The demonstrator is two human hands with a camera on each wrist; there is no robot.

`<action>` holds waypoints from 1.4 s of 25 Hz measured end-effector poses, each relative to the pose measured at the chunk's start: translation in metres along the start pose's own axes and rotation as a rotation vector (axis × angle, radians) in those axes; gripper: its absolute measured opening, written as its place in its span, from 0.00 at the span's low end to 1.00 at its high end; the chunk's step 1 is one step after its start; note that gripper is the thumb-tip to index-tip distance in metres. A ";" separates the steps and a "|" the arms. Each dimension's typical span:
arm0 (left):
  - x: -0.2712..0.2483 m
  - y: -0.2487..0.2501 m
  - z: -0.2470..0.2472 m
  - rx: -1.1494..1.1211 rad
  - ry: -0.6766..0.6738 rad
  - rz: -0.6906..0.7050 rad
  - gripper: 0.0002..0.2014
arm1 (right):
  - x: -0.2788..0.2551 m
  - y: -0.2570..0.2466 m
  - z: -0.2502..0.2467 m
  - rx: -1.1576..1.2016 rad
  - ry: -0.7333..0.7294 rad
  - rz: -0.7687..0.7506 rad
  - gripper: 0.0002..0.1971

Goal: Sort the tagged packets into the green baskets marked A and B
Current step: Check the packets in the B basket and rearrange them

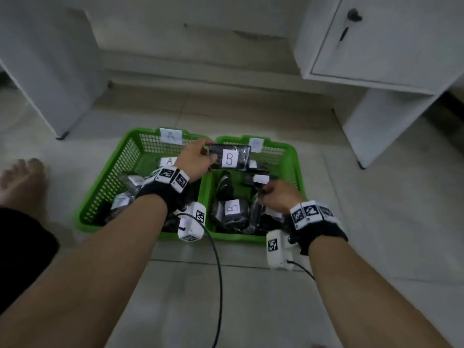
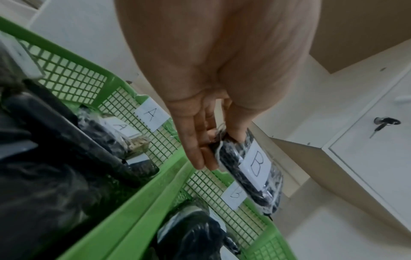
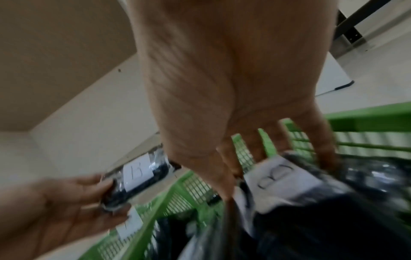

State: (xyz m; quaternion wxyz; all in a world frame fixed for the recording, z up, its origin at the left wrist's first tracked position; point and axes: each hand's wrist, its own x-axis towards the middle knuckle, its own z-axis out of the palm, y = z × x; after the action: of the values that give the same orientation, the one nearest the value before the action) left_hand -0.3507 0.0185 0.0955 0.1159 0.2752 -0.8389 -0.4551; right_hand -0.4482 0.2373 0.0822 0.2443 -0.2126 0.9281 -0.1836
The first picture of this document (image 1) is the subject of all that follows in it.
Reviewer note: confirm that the person's left forearm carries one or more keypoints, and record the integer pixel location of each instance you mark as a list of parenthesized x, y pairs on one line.
[(90, 279)]

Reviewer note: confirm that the person's right hand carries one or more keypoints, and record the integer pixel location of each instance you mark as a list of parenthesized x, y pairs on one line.
[(284, 197)]

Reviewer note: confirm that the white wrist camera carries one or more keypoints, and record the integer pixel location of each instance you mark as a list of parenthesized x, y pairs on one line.
[(188, 224), (281, 259)]

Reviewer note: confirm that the white desk cabinet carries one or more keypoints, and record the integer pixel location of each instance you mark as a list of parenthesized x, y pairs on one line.
[(380, 50)]

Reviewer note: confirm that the white desk side panel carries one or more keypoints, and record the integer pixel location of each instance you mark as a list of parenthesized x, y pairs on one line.
[(54, 68)]

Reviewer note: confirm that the black wristband with marker tags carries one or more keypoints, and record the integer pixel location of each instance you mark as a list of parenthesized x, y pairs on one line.
[(159, 195), (322, 231)]

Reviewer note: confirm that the black packet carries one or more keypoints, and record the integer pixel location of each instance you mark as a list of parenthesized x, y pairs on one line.
[(243, 155)]

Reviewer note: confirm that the person's right forearm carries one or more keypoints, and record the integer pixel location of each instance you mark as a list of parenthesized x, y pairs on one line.
[(362, 300)]

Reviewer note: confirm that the green plastic basket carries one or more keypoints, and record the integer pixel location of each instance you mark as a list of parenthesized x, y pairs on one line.
[(286, 163), (108, 184)]

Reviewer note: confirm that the person's left hand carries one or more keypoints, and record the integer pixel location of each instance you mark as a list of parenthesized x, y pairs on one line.
[(194, 163)]

